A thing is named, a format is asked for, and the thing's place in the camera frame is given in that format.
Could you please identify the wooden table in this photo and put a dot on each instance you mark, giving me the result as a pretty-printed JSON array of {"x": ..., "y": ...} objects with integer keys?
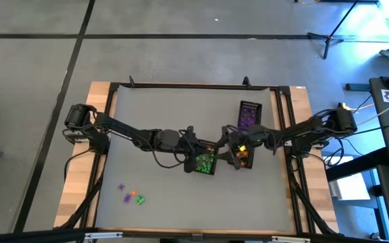
[{"x": 79, "y": 189}]

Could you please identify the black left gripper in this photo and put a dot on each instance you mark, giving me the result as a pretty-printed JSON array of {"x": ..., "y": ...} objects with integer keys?
[{"x": 172, "y": 140}]

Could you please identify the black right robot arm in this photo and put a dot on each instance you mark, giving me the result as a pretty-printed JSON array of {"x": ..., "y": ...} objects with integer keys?
[{"x": 309, "y": 130}]

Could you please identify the silver aluminium bracket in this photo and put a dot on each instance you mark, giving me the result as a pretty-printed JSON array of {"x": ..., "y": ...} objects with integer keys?
[
  {"x": 103, "y": 235},
  {"x": 290, "y": 239}
]

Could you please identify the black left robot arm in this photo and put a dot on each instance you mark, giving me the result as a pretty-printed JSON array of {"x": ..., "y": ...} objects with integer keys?
[{"x": 123, "y": 130}]

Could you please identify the black aluminium rig frame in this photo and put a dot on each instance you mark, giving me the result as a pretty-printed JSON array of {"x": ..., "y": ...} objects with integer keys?
[{"x": 181, "y": 84}]

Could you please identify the grey table mat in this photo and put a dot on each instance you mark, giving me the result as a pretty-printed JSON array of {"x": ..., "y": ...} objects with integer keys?
[{"x": 181, "y": 202}]

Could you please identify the yellow power plug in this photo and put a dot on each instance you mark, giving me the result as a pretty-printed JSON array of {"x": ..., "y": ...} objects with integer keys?
[{"x": 342, "y": 105}]

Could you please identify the black slotted plastic basket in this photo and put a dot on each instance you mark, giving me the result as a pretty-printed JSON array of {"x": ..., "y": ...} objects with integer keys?
[
  {"x": 250, "y": 104},
  {"x": 208, "y": 141},
  {"x": 252, "y": 158}
]

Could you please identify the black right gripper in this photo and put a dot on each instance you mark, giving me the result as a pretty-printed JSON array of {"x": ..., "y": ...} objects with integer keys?
[{"x": 252, "y": 138}]

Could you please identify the black tripod stand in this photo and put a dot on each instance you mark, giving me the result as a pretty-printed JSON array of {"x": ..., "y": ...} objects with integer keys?
[{"x": 328, "y": 38}]

